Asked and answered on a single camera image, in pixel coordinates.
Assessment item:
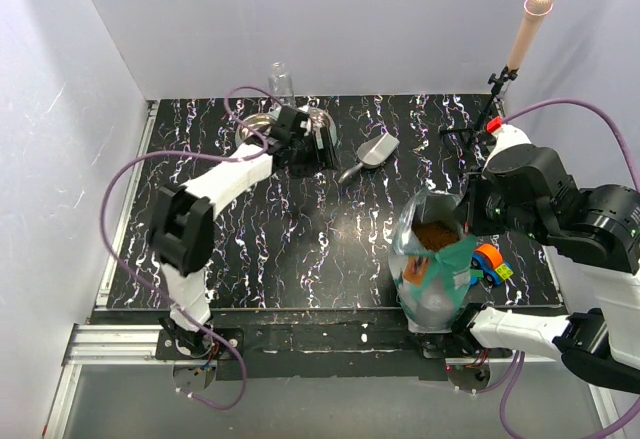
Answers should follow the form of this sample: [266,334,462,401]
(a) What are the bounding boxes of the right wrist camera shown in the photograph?
[485,116,531,166]

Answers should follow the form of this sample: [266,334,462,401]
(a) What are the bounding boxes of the clear water bottle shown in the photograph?
[268,62,295,107]

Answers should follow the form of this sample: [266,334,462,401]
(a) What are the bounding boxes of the teal dog food bag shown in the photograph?
[388,187,477,334]

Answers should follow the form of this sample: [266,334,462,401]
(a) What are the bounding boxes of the pink microphone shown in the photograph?
[506,0,554,71]

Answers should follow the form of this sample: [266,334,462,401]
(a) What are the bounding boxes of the teal double pet bowl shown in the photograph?
[234,105,336,160]

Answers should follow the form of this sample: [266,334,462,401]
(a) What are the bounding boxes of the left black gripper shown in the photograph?
[291,128,340,180]

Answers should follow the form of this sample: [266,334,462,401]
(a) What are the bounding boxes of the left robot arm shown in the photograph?
[147,106,337,359]

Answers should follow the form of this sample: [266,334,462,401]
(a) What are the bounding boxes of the orange blue toy car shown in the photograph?
[470,243,514,287]

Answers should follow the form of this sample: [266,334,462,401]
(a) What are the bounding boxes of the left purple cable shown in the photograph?
[100,86,281,411]

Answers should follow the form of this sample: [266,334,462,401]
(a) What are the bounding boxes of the grey food scoop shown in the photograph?
[338,132,399,184]

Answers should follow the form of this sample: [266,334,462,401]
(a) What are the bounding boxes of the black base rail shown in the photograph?
[213,307,479,381]

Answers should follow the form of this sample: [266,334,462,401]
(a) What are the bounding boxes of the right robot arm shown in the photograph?
[451,144,639,394]

